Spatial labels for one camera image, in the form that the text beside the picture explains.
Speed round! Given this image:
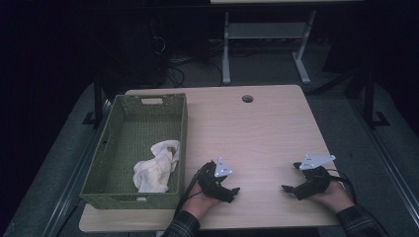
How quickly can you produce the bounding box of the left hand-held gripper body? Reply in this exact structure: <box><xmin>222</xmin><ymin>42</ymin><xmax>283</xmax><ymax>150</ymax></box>
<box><xmin>197</xmin><ymin>157</ymin><xmax>235</xmax><ymax>202</ymax></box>

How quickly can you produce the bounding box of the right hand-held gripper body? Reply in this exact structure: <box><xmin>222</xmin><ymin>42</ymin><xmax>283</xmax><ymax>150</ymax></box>
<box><xmin>293</xmin><ymin>154</ymin><xmax>337</xmax><ymax>201</ymax></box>

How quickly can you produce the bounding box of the cream towel with brown print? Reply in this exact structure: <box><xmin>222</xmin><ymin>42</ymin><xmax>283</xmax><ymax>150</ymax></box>
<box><xmin>132</xmin><ymin>139</ymin><xmax>182</xmax><ymax>194</ymax></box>

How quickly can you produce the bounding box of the green woven basket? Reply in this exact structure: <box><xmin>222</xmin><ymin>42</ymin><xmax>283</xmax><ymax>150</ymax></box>
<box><xmin>79</xmin><ymin>93</ymin><xmax>189</xmax><ymax>210</ymax></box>

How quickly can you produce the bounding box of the person's left hand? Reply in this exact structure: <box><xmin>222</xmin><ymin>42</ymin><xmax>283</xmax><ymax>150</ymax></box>
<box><xmin>182</xmin><ymin>182</ymin><xmax>221</xmax><ymax>220</ymax></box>

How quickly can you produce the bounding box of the person's right hand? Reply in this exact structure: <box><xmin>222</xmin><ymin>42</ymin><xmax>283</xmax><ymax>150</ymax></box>
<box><xmin>308</xmin><ymin>180</ymin><xmax>356</xmax><ymax>214</ymax></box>

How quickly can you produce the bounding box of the black metal stand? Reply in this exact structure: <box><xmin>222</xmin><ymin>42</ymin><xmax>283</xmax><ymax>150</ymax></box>
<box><xmin>361</xmin><ymin>67</ymin><xmax>390</xmax><ymax>130</ymax></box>
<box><xmin>81</xmin><ymin>72</ymin><xmax>107</xmax><ymax>128</ymax></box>

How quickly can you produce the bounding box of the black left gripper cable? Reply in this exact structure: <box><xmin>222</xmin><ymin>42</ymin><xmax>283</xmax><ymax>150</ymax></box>
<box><xmin>176</xmin><ymin>161</ymin><xmax>215</xmax><ymax>215</ymax></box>

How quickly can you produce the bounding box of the aluminium floor rail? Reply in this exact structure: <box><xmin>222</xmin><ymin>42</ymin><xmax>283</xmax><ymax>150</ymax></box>
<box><xmin>348</xmin><ymin>97</ymin><xmax>419</xmax><ymax>229</ymax></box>
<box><xmin>41</xmin><ymin>98</ymin><xmax>114</xmax><ymax>237</ymax></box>

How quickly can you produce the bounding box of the tangle of floor cables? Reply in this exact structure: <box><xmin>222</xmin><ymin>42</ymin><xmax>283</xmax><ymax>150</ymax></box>
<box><xmin>164</xmin><ymin>55</ymin><xmax>224</xmax><ymax>89</ymax></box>

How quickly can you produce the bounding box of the grey metal desk frame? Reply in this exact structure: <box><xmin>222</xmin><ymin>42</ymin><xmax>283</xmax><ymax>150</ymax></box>
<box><xmin>221</xmin><ymin>10</ymin><xmax>317</xmax><ymax>86</ymax></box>

